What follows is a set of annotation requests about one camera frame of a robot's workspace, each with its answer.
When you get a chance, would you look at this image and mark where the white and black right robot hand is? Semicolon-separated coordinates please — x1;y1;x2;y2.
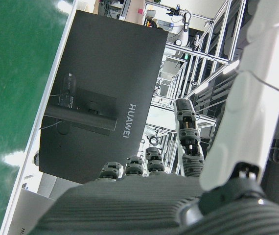
31;0;279;235

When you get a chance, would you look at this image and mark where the silver laptop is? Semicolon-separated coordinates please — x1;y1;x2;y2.
7;188;56;235

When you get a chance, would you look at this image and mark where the black Huawei monitor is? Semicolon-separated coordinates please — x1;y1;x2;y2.
38;9;169;184

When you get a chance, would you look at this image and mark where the green conveyor belt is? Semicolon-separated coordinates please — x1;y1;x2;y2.
0;0;81;235

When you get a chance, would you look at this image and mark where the aluminium rack frame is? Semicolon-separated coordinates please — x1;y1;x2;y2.
151;0;248;177

